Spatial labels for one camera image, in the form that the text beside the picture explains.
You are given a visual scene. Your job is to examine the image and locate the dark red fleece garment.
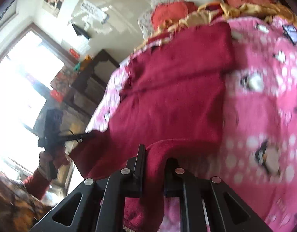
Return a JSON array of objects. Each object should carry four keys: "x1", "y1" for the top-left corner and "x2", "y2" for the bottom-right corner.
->
[{"x1": 70, "y1": 22, "x2": 235, "y2": 231}]

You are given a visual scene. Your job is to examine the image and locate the red sleeved left forearm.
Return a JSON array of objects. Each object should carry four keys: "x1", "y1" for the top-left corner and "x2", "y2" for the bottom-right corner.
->
[{"x1": 23, "y1": 169, "x2": 51, "y2": 200}]

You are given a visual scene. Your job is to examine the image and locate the left hand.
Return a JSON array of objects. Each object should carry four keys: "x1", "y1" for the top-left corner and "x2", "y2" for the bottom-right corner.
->
[{"x1": 38, "y1": 146, "x2": 70, "y2": 181}]

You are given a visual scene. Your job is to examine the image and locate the red box on cabinet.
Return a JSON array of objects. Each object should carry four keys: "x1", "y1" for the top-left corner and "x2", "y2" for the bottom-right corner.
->
[{"x1": 50, "y1": 90, "x2": 64, "y2": 103}]

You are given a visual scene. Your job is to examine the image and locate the framed picture on desk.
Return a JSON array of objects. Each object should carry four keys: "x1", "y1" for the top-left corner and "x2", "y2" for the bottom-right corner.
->
[{"x1": 50, "y1": 66, "x2": 78, "y2": 94}]

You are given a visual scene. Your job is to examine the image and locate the dark wooden desk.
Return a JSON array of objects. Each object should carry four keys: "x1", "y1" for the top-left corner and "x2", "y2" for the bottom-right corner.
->
[{"x1": 63, "y1": 49, "x2": 120, "y2": 117}]

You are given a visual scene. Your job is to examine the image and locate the yellow bag on desk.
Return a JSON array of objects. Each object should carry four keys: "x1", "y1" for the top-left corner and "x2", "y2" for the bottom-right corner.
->
[{"x1": 80, "y1": 55, "x2": 93, "y2": 71}]

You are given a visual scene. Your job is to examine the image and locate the pink penguin print blanket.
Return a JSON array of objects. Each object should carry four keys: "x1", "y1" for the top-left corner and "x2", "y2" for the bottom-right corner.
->
[{"x1": 87, "y1": 17, "x2": 297, "y2": 231}]

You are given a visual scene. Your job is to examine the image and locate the dark hanging cloth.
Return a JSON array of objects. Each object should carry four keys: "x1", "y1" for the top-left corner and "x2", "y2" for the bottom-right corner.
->
[{"x1": 71, "y1": 23, "x2": 91, "y2": 40}]

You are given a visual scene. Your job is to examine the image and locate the red heart pillow left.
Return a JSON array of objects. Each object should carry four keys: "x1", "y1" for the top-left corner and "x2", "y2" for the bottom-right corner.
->
[{"x1": 151, "y1": 1, "x2": 198, "y2": 30}]

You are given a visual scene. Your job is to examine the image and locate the red and yellow blanket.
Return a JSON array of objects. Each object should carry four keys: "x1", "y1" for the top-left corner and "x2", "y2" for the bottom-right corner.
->
[{"x1": 135, "y1": 2, "x2": 297, "y2": 51}]

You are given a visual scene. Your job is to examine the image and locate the smartphone on bed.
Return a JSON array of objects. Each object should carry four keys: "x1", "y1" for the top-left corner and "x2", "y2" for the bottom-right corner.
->
[{"x1": 283, "y1": 25, "x2": 297, "y2": 46}]

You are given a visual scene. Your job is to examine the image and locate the red wall sticker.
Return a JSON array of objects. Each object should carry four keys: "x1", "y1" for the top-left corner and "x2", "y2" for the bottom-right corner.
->
[{"x1": 69, "y1": 48, "x2": 80, "y2": 59}]

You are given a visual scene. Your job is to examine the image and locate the wall calendar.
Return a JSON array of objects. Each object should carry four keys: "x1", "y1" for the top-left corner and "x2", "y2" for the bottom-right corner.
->
[{"x1": 79, "y1": 0, "x2": 109, "y2": 25}]

